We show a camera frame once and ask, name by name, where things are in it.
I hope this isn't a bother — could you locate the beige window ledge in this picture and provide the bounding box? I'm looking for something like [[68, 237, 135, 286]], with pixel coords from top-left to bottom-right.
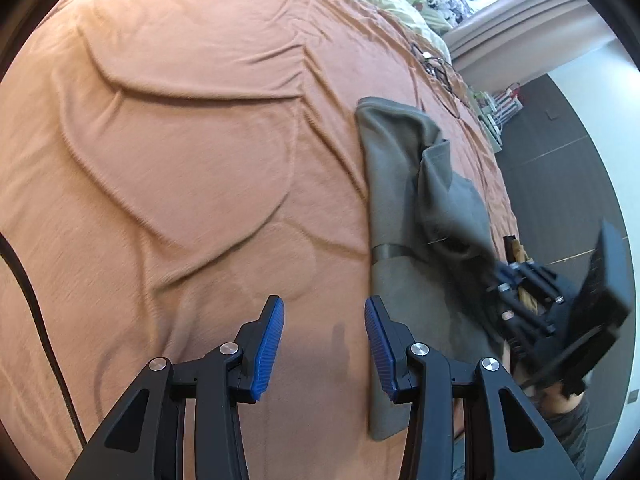
[[442, 0, 618, 78]]

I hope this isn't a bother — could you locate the floral cloth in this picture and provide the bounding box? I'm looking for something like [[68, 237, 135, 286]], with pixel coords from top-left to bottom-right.
[[415, 0, 473, 28]]

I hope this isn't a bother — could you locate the white rack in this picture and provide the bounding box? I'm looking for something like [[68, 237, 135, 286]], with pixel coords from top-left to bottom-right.
[[470, 85, 526, 151]]

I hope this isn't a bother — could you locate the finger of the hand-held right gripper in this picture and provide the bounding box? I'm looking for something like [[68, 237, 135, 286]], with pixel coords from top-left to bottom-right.
[[492, 259, 563, 306], [480, 280, 556, 343]]

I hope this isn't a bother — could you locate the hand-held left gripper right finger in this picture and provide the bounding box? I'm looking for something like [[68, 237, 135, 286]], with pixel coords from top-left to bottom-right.
[[364, 296, 583, 480]]

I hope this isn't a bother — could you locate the thick black gripper cable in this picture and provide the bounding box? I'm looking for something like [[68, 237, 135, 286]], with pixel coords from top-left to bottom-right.
[[0, 232, 88, 453]]

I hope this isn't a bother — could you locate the tan wooden object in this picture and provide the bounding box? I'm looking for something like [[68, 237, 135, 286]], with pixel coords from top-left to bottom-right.
[[502, 235, 543, 311]]

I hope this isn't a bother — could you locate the person's right forearm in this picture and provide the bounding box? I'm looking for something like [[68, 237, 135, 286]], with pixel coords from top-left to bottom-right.
[[542, 387, 587, 415]]

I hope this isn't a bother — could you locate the orange blanket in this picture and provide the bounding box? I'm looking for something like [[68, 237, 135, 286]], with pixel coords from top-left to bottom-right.
[[0, 0, 518, 480]]

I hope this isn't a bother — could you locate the grey t-shirt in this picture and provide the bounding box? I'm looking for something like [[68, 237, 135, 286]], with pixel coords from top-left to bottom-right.
[[355, 96, 506, 442]]

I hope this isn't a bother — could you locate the black cable tangle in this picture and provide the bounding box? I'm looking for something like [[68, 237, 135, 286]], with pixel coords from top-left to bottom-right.
[[410, 42, 481, 121]]

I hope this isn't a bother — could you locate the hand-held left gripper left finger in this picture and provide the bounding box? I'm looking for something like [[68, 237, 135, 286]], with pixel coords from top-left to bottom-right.
[[65, 295, 286, 480]]

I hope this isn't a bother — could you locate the person's grey clothing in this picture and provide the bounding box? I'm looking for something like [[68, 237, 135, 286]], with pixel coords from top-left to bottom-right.
[[520, 400, 592, 480]]

